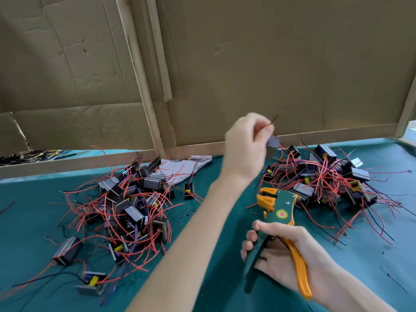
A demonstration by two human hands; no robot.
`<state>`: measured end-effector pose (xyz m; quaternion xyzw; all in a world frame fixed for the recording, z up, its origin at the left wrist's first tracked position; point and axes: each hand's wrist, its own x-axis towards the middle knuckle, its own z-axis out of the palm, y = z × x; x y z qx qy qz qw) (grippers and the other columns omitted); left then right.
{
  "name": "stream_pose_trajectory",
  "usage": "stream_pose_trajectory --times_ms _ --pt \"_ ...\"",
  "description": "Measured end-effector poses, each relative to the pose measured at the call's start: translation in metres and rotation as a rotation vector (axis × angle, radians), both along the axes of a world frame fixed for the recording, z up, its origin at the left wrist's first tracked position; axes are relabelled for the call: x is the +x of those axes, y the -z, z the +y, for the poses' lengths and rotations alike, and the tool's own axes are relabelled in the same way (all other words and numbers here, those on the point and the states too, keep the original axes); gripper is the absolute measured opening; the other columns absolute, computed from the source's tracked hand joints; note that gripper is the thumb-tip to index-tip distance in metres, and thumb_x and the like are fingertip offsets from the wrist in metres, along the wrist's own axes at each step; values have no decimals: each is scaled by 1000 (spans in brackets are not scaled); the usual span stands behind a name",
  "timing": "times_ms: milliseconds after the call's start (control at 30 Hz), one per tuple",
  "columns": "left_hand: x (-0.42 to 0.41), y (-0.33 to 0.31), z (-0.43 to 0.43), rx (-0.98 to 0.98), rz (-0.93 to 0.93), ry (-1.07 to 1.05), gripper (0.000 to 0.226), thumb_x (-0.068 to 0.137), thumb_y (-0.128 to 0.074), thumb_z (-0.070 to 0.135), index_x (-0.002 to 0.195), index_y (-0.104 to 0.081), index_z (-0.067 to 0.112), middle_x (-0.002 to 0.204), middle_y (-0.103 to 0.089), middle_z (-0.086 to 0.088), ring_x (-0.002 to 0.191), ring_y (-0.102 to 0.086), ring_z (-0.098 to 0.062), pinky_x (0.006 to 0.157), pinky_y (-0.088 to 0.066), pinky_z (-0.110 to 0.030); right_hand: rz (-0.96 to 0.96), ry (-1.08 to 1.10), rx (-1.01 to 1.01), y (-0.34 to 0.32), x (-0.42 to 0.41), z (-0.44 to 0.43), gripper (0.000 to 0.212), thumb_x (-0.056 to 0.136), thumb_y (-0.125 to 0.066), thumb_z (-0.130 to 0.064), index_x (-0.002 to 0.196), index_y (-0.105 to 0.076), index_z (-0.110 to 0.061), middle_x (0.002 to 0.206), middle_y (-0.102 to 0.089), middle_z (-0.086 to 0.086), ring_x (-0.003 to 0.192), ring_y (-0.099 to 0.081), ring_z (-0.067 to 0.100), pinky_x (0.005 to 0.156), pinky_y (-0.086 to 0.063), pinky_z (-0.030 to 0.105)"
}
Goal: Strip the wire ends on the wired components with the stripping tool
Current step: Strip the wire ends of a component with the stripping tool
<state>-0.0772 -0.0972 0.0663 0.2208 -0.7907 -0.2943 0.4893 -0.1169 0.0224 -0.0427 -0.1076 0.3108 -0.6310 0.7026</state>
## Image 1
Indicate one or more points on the person's left forearm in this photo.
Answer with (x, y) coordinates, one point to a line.
(185, 253)

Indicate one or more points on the person's right forearm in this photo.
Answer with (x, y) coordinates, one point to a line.
(357, 294)

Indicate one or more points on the thin wooden strip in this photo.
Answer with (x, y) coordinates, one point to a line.
(159, 48)

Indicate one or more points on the smooth brown cardboard panel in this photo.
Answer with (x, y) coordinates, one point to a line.
(286, 61)

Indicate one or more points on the person's right hand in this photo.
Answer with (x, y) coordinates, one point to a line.
(296, 256)

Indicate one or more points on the creased brown cardboard panel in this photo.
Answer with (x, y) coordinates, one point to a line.
(58, 61)

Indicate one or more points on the long wooden bottom rail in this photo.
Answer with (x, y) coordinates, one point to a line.
(338, 134)

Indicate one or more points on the flat grey board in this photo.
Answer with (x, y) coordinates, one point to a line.
(409, 135)

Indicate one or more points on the crumpled grey plastic bag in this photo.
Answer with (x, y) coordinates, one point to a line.
(183, 169)

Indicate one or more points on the short wooden bottom rail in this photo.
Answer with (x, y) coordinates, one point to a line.
(65, 165)

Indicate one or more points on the person's left hand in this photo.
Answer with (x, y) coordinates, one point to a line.
(244, 149)

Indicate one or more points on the wide wooden post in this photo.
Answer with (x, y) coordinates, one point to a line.
(140, 74)

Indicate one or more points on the wooden corner post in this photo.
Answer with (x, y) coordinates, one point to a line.
(405, 110)

